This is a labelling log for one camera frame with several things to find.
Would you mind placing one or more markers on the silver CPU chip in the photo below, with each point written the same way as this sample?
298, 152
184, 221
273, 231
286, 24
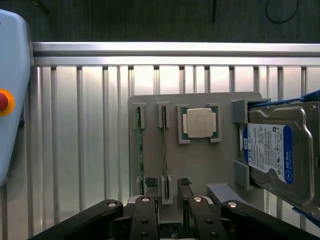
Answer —
198, 122

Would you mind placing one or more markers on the grey plastic parts rack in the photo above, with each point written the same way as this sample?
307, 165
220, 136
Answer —
200, 162

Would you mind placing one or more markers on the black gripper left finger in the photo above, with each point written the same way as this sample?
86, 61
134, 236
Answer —
142, 220

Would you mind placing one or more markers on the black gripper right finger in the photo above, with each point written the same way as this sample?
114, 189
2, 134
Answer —
202, 220

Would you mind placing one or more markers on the grey teach pendant red button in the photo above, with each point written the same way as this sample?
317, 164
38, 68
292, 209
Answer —
12, 62

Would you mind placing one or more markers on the hard disk blue white label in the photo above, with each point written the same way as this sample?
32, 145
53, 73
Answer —
267, 150

